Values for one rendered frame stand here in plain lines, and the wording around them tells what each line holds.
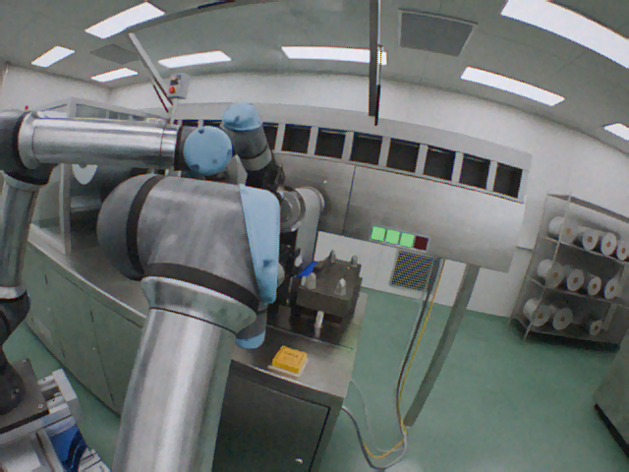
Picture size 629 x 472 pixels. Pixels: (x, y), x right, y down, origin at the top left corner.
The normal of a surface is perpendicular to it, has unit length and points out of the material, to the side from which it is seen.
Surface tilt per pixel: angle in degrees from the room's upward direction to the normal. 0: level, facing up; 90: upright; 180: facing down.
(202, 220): 46
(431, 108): 90
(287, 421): 90
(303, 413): 90
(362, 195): 90
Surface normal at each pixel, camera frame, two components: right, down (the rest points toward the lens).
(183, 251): 0.01, -0.52
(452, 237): -0.26, 0.17
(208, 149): 0.41, 0.26
